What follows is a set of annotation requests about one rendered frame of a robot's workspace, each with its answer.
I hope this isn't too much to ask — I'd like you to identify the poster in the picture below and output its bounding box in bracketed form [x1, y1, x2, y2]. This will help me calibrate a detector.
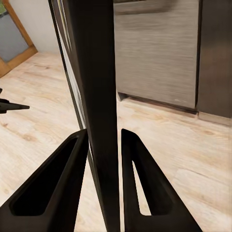
[48, 0, 120, 232]

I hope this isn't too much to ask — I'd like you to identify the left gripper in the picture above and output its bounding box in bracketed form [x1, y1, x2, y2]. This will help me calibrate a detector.
[0, 99, 29, 114]

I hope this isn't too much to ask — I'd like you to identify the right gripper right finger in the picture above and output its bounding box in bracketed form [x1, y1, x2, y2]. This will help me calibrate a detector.
[122, 129, 203, 232]

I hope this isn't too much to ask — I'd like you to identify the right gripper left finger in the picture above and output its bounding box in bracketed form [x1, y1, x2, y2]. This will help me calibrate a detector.
[0, 129, 89, 232]

